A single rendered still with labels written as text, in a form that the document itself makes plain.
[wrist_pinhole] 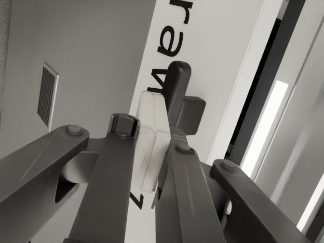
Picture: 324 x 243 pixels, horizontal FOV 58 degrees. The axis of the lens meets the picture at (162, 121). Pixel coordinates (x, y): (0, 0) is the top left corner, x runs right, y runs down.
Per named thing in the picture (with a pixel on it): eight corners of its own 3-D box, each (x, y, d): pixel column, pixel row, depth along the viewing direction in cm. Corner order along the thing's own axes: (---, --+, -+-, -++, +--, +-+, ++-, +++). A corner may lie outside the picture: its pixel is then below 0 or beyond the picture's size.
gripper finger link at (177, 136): (168, 170, 11) (242, 186, 11) (163, 124, 16) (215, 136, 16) (158, 203, 12) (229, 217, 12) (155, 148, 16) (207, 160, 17)
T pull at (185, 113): (141, 159, 21) (151, 169, 20) (168, 57, 19) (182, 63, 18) (177, 155, 23) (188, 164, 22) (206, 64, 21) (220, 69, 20)
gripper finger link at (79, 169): (123, 196, 11) (45, 180, 11) (131, 143, 16) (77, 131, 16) (131, 163, 11) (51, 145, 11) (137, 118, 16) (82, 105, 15)
